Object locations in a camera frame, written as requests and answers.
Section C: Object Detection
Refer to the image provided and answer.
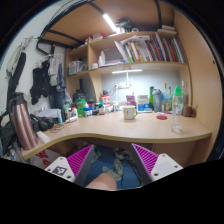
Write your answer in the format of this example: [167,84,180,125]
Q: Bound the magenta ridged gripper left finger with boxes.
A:
[46,145,95,186]

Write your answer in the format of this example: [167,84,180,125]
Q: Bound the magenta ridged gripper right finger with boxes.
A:
[131,144,182,185]

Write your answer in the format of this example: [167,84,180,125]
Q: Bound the clear bottle green cap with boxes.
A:
[170,86,183,133]

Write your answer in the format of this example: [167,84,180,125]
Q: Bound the person's bare knee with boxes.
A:
[87,173,117,191]

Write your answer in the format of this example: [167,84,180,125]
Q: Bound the red round coaster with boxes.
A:
[156,115,167,120]

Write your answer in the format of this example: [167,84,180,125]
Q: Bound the black headphones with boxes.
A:
[30,114,54,132]

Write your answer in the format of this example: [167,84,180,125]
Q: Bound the blue white tissue box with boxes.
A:
[137,95,149,111]

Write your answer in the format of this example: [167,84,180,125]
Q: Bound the green box on desk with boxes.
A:
[76,99,85,117]

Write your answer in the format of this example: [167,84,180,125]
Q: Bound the brown ceramic mug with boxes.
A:
[183,105,193,117]

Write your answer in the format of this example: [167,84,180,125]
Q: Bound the pink metal thermos flask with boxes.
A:
[9,92,38,150]

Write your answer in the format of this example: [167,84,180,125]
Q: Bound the green glass bottle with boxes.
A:
[149,86,154,109]

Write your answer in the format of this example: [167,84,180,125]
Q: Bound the pink carton box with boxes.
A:
[126,95,136,106]

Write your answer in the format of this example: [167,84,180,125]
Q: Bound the grey shaker bottle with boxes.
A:
[153,89,162,112]

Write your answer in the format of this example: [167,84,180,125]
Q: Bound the red white canister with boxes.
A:
[101,94,110,106]

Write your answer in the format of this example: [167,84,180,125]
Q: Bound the clear glass liquor bottle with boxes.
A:
[181,80,188,105]

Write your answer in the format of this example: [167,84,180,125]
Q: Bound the white desk lamp bar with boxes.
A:
[112,69,143,74]

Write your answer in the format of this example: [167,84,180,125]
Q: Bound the wooden shelf unit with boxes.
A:
[66,30,191,100]

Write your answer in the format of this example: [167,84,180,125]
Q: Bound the row of books on shelf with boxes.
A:
[115,32,186,63]

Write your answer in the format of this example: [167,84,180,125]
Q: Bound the ceiling light strip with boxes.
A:
[103,13,117,33]

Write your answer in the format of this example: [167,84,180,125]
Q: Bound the white mug green handle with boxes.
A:
[123,105,137,120]

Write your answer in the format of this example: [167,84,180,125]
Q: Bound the clothes hanging on wall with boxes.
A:
[30,54,72,109]

